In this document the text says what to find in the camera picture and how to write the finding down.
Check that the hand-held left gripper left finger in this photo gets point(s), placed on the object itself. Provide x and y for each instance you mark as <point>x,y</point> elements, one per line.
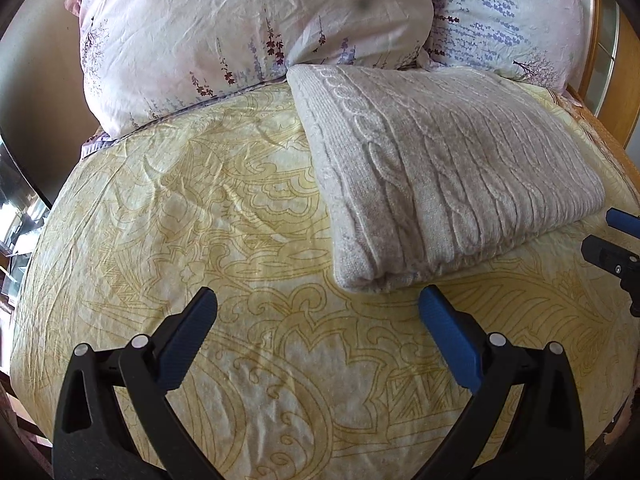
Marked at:
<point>185,345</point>

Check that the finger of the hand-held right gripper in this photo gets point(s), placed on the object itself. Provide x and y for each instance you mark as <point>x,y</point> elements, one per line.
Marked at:
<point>612,257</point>
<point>624,220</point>

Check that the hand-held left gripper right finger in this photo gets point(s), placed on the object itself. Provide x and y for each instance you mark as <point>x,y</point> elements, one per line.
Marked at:
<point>450,335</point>

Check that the wooden headboard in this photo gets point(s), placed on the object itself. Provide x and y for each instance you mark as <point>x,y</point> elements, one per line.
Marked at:
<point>627,100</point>

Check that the yellow patterned bedsheet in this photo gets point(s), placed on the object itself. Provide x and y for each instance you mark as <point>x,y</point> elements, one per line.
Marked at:
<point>250,240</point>

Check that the lavender print pillow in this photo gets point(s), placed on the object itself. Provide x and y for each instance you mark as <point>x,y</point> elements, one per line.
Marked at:
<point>500,20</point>

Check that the dark flat panel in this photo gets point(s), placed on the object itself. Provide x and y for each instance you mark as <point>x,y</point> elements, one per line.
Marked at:
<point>25,170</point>

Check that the pink floral pillow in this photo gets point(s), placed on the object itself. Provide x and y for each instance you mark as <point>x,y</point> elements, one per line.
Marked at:
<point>225,25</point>

